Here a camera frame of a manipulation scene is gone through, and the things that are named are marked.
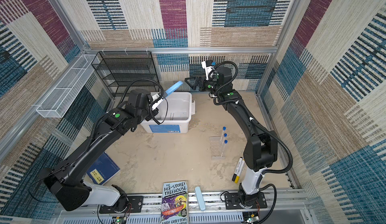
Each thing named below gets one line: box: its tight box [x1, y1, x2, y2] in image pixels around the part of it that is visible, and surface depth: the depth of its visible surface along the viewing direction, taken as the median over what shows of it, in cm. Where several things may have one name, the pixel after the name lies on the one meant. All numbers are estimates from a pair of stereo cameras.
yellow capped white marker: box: [234, 159, 245, 184], surface depth 83 cm
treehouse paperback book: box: [160, 180, 189, 224], surface depth 73 cm
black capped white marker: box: [231, 156, 243, 182], surface depth 84 cm
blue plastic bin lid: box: [165, 80, 184, 97], surface depth 71 cm
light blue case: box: [195, 186, 207, 211], surface depth 74 cm
